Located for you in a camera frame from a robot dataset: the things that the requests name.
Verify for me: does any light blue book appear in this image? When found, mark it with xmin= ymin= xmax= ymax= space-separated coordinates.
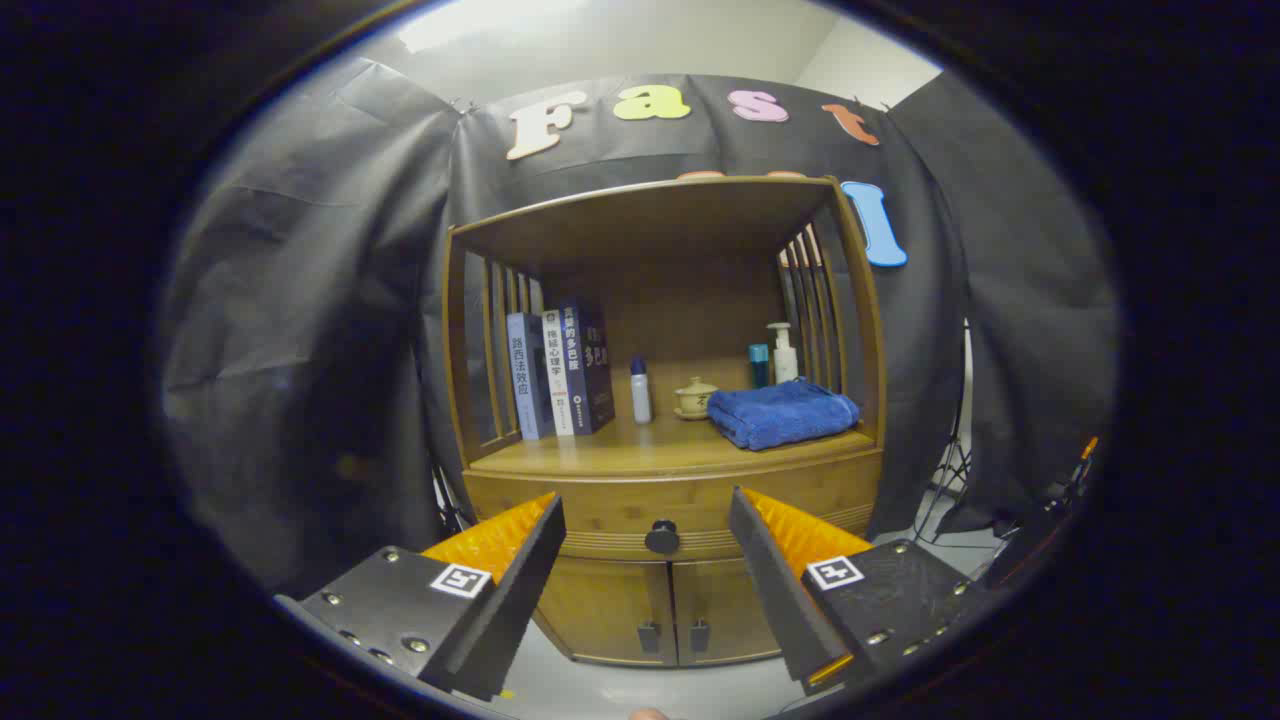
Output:
xmin=506 ymin=312 xmax=556 ymax=441

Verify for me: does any beige lidded tea cup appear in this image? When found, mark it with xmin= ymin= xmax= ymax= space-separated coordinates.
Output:
xmin=673 ymin=376 xmax=720 ymax=421

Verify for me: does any white spine book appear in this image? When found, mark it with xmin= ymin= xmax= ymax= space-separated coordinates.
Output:
xmin=541 ymin=308 xmax=578 ymax=437

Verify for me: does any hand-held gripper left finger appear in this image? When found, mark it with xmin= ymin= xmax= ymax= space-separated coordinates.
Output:
xmin=275 ymin=490 xmax=567 ymax=701

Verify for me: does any black light stand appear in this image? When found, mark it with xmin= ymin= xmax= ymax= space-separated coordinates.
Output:
xmin=915 ymin=320 xmax=976 ymax=546

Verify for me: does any orange tipped dark device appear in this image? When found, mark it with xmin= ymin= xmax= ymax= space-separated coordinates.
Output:
xmin=1040 ymin=435 xmax=1101 ymax=521

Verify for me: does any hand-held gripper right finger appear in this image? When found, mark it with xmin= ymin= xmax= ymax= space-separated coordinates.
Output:
xmin=728 ymin=487 xmax=1001 ymax=696

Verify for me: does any blue folded towel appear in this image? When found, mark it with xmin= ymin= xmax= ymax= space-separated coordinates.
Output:
xmin=706 ymin=378 xmax=861 ymax=452

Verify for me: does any white pump bottle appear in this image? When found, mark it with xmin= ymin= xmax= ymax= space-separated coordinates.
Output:
xmin=766 ymin=321 xmax=800 ymax=385

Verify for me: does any dark navy book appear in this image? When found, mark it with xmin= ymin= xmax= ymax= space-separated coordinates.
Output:
xmin=560 ymin=296 xmax=617 ymax=435

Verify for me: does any wooden cabinet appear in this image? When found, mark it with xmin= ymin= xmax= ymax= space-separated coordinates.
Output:
xmin=443 ymin=175 xmax=889 ymax=669

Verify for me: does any wooden cabinet door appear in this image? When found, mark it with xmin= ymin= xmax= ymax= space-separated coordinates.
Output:
xmin=535 ymin=555 xmax=673 ymax=666
xmin=672 ymin=557 xmax=783 ymax=666

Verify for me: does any black backdrop cloth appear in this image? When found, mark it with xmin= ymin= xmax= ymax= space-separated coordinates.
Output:
xmin=160 ymin=55 xmax=1121 ymax=601

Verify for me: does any wooden countertop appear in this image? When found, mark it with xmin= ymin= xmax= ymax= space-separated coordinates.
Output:
xmin=470 ymin=385 xmax=879 ymax=479

